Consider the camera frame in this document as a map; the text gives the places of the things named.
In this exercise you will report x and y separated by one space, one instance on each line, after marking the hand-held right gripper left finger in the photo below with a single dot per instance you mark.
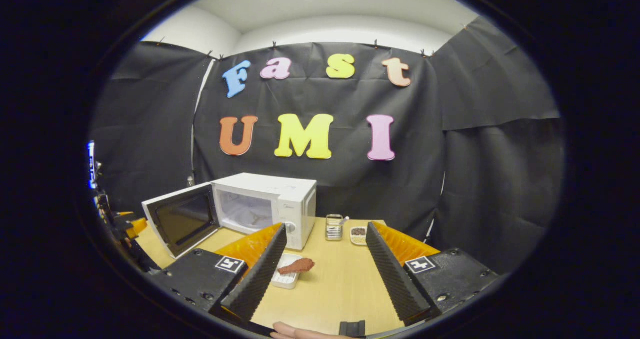
260 279

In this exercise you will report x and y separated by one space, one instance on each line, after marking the glass jar with spoon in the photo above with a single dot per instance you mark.
334 229

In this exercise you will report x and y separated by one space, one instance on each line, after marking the white microwave oven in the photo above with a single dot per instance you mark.
295 204

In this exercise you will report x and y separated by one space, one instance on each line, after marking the blue lit screen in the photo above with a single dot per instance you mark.
91 164

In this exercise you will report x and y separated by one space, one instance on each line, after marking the white divided dish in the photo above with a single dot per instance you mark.
358 235

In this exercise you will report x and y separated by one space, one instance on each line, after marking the white rectangular tray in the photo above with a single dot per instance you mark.
286 280

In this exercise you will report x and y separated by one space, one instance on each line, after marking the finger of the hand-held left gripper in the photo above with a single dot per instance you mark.
136 226

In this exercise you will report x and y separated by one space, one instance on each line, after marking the brown chicken drumstick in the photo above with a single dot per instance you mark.
298 266

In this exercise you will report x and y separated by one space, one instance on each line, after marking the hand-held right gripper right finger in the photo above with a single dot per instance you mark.
395 279

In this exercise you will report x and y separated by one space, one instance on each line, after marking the black backdrop cloth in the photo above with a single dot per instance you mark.
475 179

